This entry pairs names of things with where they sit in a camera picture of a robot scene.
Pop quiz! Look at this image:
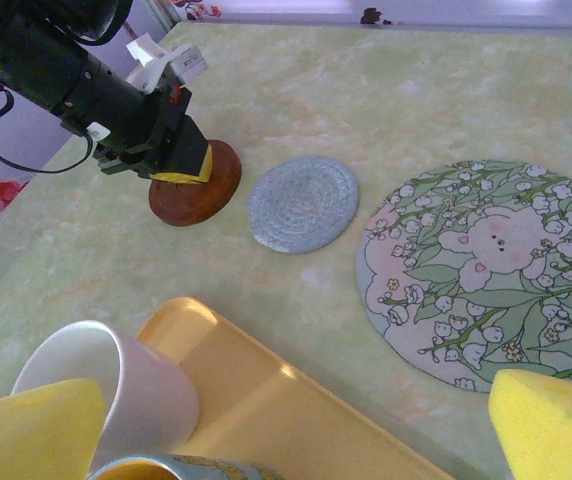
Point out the pale pink cup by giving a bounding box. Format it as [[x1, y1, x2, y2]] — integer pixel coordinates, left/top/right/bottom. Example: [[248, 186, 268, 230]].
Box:
[[10, 320, 201, 464]]

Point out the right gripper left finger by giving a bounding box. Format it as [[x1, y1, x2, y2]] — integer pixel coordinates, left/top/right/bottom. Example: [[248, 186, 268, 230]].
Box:
[[0, 377, 107, 480]]

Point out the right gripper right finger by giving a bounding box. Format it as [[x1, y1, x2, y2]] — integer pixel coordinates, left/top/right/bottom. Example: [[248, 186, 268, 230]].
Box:
[[487, 368, 572, 480]]

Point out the blue mug yellow inside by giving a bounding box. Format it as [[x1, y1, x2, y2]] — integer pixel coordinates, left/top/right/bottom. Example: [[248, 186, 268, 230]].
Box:
[[85, 453, 287, 480]]

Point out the grey-blue woven coaster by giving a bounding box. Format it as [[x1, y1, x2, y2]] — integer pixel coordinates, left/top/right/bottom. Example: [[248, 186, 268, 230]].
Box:
[[245, 155, 361, 255]]

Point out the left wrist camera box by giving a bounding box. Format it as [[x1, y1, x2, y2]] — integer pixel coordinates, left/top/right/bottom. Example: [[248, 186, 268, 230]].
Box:
[[125, 34, 210, 94]]

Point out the green floral bunny coaster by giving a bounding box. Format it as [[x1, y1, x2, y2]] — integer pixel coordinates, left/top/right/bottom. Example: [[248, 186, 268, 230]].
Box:
[[355, 159, 572, 394]]

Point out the brown wooden coaster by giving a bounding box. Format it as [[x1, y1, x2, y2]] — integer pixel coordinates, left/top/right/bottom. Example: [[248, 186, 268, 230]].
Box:
[[148, 139, 243, 229]]

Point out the yellow tray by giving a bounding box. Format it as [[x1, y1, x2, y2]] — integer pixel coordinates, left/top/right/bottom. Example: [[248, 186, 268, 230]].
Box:
[[135, 296, 455, 480]]

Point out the left aluminium corner post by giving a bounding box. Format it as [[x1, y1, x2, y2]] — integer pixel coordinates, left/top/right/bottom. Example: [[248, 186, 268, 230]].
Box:
[[146, 0, 180, 34]]

